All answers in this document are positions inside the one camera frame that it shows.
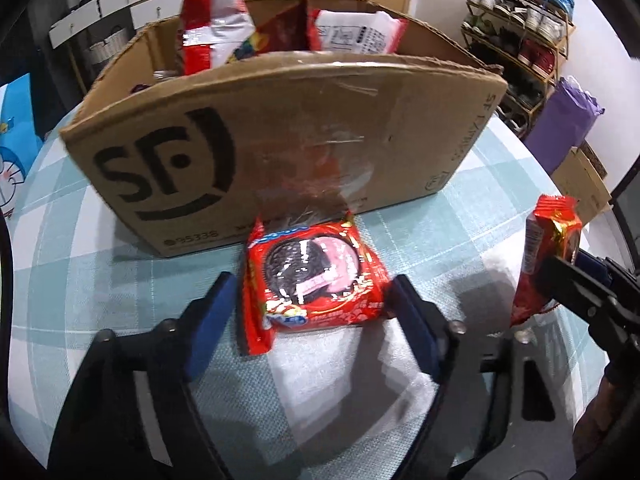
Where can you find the person's right hand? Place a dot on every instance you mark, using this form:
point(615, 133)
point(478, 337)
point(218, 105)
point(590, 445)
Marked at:
point(593, 425)

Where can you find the SF Express cardboard box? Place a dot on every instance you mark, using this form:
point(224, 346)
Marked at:
point(191, 162)

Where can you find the white red snack bag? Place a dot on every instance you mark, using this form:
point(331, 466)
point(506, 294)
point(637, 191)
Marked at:
point(210, 31)

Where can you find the noodle snack bag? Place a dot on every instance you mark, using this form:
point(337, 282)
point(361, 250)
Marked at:
point(354, 32)

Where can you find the checked teal tablecloth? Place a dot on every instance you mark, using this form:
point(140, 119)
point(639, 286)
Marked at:
point(337, 404)

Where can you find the wooden shoe rack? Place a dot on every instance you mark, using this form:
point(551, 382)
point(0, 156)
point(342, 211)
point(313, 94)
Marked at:
point(529, 40)

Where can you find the small cardboard box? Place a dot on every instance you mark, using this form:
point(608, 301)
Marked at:
point(576, 177)

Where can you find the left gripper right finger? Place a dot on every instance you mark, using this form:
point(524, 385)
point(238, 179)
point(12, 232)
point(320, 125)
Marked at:
point(418, 321)

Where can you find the white drawer desk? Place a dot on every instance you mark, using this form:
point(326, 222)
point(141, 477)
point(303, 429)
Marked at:
point(142, 13)

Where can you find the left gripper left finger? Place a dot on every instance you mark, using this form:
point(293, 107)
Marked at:
point(204, 322)

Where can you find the blue Doraemon tote bag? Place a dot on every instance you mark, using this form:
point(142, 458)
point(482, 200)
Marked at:
point(19, 142)

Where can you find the purple bag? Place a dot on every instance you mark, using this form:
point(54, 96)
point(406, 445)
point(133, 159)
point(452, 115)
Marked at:
point(567, 117)

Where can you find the red Oreo snack packet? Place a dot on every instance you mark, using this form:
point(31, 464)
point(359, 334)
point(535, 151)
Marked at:
point(309, 278)

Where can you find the woven laundry basket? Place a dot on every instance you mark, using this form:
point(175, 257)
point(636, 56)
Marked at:
point(103, 50)

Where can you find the red chocolate Oreo packet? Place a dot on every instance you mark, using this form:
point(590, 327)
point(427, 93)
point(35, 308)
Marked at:
point(553, 229)

